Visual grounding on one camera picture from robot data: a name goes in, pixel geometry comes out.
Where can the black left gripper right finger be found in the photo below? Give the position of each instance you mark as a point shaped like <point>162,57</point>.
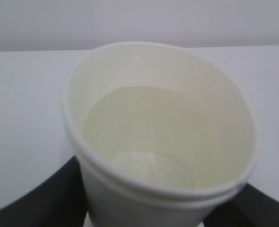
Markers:
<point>250,208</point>

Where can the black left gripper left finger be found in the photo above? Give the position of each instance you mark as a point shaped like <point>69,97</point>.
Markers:
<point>58,202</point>

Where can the white paper cup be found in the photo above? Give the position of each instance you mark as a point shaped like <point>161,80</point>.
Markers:
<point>162,136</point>

